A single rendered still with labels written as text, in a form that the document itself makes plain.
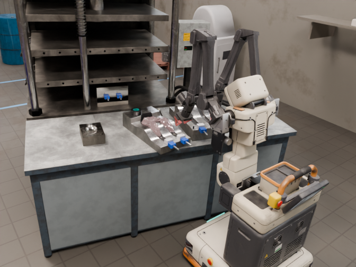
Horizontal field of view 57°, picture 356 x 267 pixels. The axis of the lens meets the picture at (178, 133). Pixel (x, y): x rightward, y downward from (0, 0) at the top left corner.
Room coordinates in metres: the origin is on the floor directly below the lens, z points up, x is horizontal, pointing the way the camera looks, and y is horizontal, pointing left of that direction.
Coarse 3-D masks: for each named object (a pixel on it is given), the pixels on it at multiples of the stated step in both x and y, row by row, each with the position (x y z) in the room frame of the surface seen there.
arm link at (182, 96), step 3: (180, 93) 1.96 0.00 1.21; (183, 93) 1.94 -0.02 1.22; (186, 93) 1.95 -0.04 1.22; (177, 96) 1.96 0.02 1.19; (180, 96) 1.95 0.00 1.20; (183, 96) 1.93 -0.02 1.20; (189, 96) 1.86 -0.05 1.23; (180, 99) 1.94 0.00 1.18; (183, 99) 1.92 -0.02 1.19; (186, 99) 1.86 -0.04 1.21; (189, 99) 1.84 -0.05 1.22; (183, 102) 1.93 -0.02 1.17; (186, 102) 1.87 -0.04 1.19; (189, 102) 1.85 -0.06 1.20; (195, 102) 1.90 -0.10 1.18
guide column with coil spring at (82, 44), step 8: (80, 0) 2.55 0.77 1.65; (80, 16) 2.54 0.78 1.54; (80, 32) 2.54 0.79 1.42; (80, 40) 2.55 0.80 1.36; (80, 48) 2.55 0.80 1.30; (80, 56) 2.56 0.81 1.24; (88, 80) 2.57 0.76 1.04; (88, 88) 2.56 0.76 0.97; (88, 96) 2.55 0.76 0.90; (88, 104) 2.55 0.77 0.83
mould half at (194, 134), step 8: (176, 112) 2.39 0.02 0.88; (192, 112) 2.36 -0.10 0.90; (208, 112) 2.40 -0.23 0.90; (200, 120) 2.27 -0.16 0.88; (184, 128) 2.23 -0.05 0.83; (192, 128) 2.12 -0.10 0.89; (208, 128) 2.14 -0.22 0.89; (192, 136) 2.09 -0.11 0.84; (200, 136) 2.11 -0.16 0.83; (208, 136) 2.14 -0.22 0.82
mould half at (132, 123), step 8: (128, 112) 2.27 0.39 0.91; (144, 112) 2.29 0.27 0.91; (152, 112) 2.30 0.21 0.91; (128, 120) 2.20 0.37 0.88; (136, 120) 2.20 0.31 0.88; (128, 128) 2.20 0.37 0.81; (136, 128) 2.11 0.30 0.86; (144, 128) 2.06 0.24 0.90; (176, 128) 2.14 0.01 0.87; (144, 136) 2.03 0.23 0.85; (152, 136) 2.00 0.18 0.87; (168, 136) 2.04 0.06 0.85; (152, 144) 1.95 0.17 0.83; (160, 144) 1.92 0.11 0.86; (176, 144) 1.96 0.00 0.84; (184, 144) 2.01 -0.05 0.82; (160, 152) 1.88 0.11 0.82
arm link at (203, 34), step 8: (200, 32) 1.83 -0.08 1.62; (208, 32) 1.85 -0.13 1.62; (208, 40) 1.79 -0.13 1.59; (208, 48) 1.79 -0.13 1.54; (208, 56) 1.79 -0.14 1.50; (208, 64) 1.78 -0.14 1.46; (208, 72) 1.78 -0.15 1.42; (208, 80) 1.77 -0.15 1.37; (208, 88) 1.77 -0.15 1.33; (200, 96) 1.76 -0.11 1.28; (216, 96) 1.80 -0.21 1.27; (200, 104) 1.76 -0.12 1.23
